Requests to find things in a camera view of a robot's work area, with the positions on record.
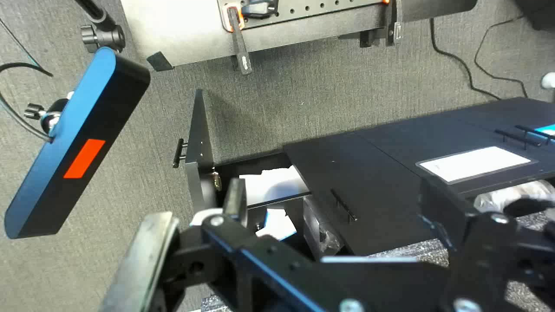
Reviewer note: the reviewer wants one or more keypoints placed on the black cabinet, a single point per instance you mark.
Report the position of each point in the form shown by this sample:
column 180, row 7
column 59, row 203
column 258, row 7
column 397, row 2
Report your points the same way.
column 366, row 182

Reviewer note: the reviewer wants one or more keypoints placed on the metal clamp handle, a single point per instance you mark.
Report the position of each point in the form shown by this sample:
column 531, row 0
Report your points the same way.
column 237, row 40

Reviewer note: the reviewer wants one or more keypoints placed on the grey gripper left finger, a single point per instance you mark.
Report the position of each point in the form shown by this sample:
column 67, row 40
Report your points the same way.
column 135, row 284

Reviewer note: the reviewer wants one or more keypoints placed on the white paper inside cabinet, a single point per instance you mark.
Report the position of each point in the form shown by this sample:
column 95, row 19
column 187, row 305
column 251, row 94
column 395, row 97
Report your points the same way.
column 272, row 184

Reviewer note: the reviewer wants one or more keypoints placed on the white label sticker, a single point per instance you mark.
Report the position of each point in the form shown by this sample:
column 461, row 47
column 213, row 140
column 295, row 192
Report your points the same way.
column 473, row 163

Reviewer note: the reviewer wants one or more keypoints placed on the blue black camera bar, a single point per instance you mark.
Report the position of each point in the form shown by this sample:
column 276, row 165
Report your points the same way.
column 90, row 121

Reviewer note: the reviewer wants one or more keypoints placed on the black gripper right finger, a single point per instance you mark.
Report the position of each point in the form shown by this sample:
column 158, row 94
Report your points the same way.
column 487, row 250

